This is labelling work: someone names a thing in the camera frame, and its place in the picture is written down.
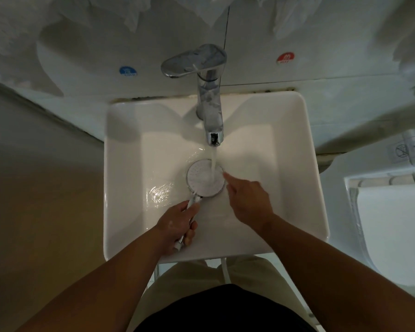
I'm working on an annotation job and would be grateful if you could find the person's right hand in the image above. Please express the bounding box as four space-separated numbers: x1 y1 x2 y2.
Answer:
222 172 276 236

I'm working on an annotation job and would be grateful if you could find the person's left hand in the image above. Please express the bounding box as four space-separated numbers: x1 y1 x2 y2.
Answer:
155 200 201 256

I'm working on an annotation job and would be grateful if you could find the white ceramic sink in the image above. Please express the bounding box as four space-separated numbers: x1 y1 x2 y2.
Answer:
103 91 329 264

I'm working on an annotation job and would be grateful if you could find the chrome shower head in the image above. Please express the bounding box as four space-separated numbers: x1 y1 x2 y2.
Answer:
172 159 226 251

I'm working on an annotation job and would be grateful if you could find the chrome sink faucet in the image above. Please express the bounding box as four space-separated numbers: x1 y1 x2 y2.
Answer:
160 44 227 148

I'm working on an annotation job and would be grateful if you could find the person's left forearm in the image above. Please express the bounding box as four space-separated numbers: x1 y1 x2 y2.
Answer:
17 224 168 332

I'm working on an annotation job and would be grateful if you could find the person's right forearm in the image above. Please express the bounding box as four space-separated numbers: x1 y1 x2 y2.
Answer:
261 214 415 332

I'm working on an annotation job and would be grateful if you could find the black shirt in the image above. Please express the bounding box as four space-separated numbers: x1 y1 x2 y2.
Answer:
134 284 315 332

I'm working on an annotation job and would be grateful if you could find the white toilet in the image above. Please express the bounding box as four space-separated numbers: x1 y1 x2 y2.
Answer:
320 129 415 287

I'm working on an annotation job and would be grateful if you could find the thin black cord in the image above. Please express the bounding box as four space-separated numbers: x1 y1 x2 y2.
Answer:
223 6 231 49

